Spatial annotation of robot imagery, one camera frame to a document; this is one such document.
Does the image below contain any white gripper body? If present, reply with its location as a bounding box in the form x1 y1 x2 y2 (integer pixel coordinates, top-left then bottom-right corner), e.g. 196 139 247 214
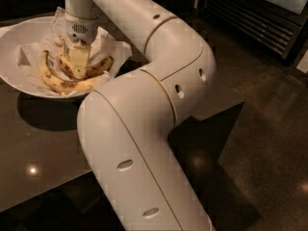
64 13 98 45

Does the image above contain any white paper liner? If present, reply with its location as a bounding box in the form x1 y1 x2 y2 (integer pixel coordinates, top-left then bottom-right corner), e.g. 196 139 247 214
0 7 133 98

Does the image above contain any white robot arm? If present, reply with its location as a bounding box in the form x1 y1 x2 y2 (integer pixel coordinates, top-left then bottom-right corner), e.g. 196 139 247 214
65 0 216 231

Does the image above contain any dark slatted appliance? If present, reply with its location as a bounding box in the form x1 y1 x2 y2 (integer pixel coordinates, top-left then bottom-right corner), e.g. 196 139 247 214
203 0 308 63

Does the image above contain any spotted yellow banana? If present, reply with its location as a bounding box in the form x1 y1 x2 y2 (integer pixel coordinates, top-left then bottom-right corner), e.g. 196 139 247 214
40 50 96 93
57 36 114 80

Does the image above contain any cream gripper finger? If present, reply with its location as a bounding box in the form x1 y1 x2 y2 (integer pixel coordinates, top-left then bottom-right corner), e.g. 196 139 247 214
68 43 90 79

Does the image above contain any white bowl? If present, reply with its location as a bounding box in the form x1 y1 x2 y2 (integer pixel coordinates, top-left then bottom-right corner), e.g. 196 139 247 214
0 15 121 102

